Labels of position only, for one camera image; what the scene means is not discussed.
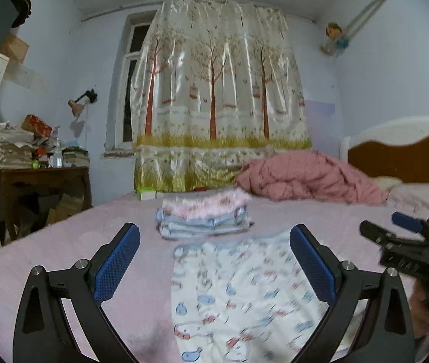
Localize person's right hand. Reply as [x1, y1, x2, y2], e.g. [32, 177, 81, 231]
[411, 280, 429, 339]

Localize brown cardboard box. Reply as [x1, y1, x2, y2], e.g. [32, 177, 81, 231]
[0, 32, 30, 63]

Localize tree print curtain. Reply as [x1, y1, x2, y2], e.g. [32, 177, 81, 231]
[131, 0, 312, 193]

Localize stack of books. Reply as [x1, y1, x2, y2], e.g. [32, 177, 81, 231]
[63, 146, 90, 168]

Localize pink checked quilt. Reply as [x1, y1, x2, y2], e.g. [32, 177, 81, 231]
[235, 150, 389, 207]

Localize window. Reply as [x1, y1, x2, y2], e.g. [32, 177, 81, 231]
[104, 11, 158, 152]

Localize pink wall lamp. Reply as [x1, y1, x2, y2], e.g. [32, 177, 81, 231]
[68, 89, 98, 118]

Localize clear spray bottle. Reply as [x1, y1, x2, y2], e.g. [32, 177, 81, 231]
[51, 126, 64, 168]

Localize folded blue satin garment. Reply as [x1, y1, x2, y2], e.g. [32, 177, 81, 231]
[156, 208, 253, 229]

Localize white and brown headboard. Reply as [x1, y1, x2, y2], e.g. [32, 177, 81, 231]
[340, 116, 429, 184]

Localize stack of papers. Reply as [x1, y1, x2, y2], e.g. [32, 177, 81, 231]
[0, 123, 35, 170]

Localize grey wall pipe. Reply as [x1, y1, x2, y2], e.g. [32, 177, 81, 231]
[345, 0, 412, 33]

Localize cardboard pieces under desk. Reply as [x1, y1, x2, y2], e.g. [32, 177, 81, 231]
[46, 193, 86, 225]

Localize dark bag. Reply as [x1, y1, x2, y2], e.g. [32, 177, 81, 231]
[0, 0, 32, 29]

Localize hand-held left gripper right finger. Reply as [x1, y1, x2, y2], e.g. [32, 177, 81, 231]
[289, 224, 415, 363]

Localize red cardboard box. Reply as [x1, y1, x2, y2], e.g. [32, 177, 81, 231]
[21, 114, 53, 137]

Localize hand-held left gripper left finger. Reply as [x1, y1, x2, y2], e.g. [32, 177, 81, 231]
[12, 222, 141, 363]

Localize dark wooden desk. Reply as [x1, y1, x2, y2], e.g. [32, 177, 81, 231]
[0, 165, 93, 243]

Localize beige pillow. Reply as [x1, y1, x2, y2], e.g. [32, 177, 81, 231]
[373, 176, 404, 191]

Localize doll wall ornament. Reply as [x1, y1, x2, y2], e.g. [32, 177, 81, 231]
[320, 23, 351, 57]

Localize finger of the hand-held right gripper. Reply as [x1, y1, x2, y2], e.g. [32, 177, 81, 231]
[391, 212, 429, 235]
[359, 219, 427, 251]

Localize pink printed pants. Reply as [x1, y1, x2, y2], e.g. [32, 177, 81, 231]
[161, 188, 253, 220]

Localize white printed pants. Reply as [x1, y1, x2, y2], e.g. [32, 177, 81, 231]
[171, 231, 355, 363]

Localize pink pillow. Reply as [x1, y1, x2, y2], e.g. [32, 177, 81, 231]
[386, 182, 429, 216]

